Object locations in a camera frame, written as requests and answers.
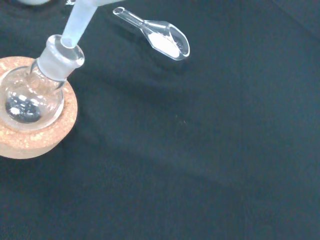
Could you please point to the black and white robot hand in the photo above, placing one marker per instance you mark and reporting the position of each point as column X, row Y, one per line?
column 33, row 2

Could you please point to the clear round-bottom glass flask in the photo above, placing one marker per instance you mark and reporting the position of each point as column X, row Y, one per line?
column 32, row 95

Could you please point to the glass weighing funnel with powder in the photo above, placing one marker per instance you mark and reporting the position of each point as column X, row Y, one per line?
column 165, row 45

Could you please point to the black bench cloth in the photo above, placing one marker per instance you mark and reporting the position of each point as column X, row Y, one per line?
column 187, row 150

